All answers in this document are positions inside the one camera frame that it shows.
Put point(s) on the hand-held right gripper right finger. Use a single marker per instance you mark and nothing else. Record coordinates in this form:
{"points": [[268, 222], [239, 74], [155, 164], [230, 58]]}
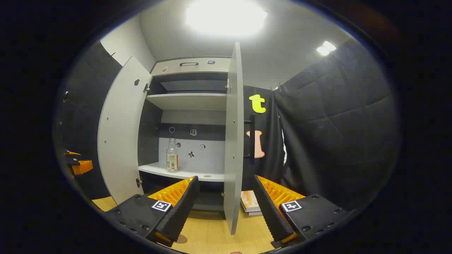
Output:
{"points": [[270, 211]]}

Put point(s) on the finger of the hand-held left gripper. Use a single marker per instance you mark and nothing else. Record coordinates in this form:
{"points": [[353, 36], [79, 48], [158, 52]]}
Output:
{"points": [[72, 154], [83, 167]]}

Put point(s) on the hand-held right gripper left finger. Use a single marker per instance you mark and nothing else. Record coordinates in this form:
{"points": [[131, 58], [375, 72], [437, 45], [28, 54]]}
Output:
{"points": [[182, 211]]}

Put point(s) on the round brown coaster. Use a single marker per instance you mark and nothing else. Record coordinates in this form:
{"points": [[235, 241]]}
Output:
{"points": [[182, 240]]}

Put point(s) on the grey cabinet door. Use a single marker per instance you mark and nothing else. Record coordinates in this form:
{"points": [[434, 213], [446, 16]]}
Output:
{"points": [[120, 141], [233, 141]]}

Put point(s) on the grey cabinet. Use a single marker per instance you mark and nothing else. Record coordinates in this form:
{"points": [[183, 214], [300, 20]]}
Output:
{"points": [[190, 155]]}

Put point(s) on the clear plastic bottle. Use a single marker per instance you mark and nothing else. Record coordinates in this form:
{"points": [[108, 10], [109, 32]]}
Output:
{"points": [[172, 155]]}

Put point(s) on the grey cabinet shelf board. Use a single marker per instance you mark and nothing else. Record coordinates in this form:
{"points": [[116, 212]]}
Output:
{"points": [[187, 100], [183, 173]]}

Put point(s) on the metal door hinge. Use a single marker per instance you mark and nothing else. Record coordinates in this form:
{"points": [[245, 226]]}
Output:
{"points": [[146, 87], [138, 182]]}

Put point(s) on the dark quilted curtain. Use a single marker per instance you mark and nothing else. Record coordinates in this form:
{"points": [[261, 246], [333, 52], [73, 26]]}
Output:
{"points": [[84, 116], [335, 123]]}

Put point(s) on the black backdrop cloth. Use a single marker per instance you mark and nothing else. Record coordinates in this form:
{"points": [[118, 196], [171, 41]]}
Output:
{"points": [[268, 165]]}

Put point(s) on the small ceiling light panel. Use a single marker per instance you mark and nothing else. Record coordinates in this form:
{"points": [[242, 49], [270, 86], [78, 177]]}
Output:
{"points": [[325, 48]]}

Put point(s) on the large ceiling light panel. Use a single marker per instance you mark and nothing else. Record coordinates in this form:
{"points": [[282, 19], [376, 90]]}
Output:
{"points": [[226, 17]]}

